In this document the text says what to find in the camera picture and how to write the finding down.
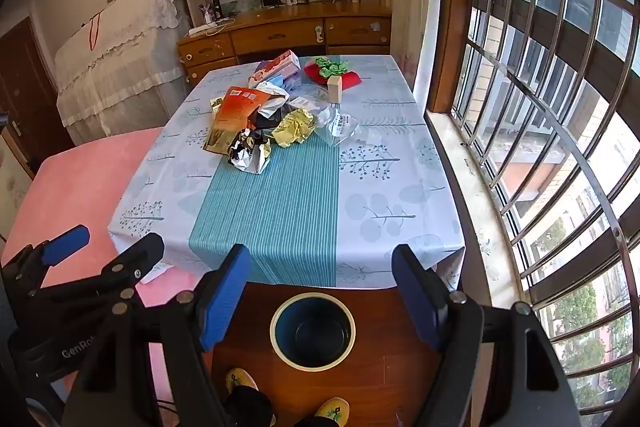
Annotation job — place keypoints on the brown wooden window frame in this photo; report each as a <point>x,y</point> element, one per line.
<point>450,7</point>

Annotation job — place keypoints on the green paper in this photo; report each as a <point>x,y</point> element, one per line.
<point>330,67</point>

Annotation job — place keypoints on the blue bin with cream rim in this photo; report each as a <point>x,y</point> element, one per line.
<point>312,337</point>

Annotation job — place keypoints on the red ribbon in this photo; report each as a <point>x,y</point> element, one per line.
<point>93,32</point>

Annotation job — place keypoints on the orange packet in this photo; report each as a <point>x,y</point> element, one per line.
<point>240,107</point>

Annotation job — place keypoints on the clear plastic bag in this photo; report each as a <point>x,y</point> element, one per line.
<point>337,127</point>

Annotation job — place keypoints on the yellow knitted slipper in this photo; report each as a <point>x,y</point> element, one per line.
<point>240,379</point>
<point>332,409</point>

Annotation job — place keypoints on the yellow paper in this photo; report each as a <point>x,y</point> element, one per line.
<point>292,127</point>

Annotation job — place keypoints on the black packet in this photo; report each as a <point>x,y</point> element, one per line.
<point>267,122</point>

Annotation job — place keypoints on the silver foil wrapper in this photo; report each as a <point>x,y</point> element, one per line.
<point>250,154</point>

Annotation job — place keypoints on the brown wooden door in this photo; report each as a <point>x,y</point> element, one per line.
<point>25,82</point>

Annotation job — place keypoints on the white lace covered cabinet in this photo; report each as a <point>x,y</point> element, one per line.
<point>115,72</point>

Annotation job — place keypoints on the white power strip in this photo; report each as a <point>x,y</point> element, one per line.
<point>202,29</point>

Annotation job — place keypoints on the pink box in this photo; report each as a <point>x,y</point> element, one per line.
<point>275,67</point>

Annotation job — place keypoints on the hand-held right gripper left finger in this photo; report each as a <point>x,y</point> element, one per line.
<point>225,297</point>

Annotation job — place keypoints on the floral wardrobe door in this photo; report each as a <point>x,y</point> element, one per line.
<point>12,187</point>

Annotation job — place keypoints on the gold packet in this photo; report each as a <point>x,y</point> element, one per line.
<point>217,142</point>

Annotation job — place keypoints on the window with metal grille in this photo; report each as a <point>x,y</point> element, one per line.
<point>550,57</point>

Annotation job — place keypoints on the white fringed curtain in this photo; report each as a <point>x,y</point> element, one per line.
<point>407,7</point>

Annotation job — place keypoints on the white tissue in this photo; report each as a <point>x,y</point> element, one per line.
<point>275,99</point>

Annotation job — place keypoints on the person's black trousers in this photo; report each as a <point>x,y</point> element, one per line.
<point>250,407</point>

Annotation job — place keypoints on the blue face mask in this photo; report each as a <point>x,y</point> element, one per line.
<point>281,82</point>

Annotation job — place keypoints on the red paper sheet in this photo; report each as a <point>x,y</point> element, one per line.
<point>351,80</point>

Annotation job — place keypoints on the wooden desk with drawers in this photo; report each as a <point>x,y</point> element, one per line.
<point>280,34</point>

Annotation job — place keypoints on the small wooden block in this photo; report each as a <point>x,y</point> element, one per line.
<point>336,89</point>

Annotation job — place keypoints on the blue and white printed tablecloth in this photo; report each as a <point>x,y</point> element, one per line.
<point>300,207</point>

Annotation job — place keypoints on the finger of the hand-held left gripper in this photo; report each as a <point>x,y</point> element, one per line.
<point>65,243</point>
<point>140,252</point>

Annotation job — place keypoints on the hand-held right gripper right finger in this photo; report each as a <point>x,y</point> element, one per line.
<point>417,299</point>

